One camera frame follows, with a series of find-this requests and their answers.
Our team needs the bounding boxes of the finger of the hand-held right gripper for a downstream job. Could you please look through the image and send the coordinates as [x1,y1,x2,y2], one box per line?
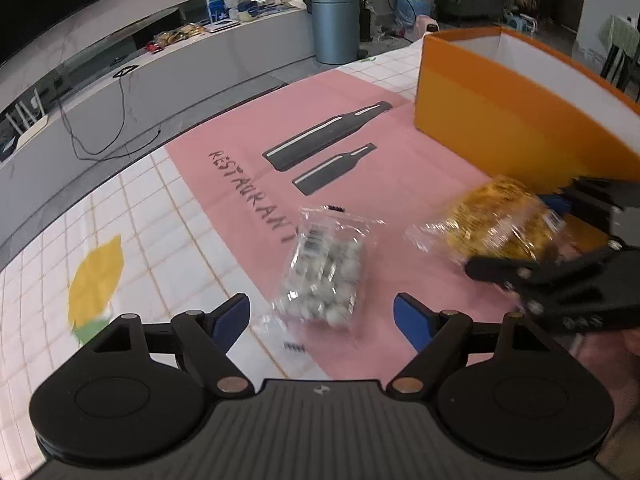
[465,245,609,321]
[537,176,640,232]

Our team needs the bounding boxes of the black television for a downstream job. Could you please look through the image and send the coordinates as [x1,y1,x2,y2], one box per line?
[0,0,118,69]

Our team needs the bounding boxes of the pink bottle print mat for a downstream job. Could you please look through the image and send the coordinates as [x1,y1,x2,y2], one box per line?
[165,67,617,382]

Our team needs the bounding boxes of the clear packet of white candies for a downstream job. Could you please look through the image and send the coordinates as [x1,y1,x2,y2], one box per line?
[270,205,387,334]

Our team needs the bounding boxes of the black cable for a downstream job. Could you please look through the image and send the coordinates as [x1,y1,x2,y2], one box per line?
[54,64,162,159]

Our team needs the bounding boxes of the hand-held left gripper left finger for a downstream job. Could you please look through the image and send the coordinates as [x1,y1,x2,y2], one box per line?
[90,294,251,398]

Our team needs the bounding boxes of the blue water bottle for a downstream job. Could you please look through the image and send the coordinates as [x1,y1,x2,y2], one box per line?
[397,0,435,29]

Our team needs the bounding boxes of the grey television console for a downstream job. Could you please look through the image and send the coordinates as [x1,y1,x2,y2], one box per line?
[0,2,322,262]

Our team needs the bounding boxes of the orange cardboard box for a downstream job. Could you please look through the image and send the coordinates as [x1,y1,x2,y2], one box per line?
[413,27,640,197]

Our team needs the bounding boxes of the pile of snacks on console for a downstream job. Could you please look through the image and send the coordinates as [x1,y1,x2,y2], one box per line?
[151,25,207,52]

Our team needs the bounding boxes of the grey blue trash can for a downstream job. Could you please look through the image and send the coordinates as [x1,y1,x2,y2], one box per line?
[306,0,361,66]

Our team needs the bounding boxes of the person's right hand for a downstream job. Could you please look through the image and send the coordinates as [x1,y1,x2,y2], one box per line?
[570,327,640,441]

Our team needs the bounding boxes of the yellow snack packet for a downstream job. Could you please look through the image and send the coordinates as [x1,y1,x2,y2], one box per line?
[405,175,568,272]

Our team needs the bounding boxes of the white router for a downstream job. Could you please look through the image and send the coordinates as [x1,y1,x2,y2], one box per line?
[4,87,57,147]

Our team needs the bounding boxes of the small pink appliance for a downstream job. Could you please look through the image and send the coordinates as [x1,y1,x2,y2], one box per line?
[414,16,442,42]

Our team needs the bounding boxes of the table with green cloth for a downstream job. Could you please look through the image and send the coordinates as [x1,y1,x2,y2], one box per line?
[596,14,640,92]

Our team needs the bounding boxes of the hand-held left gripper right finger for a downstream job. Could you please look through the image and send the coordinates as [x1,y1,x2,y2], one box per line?
[387,292,562,395]

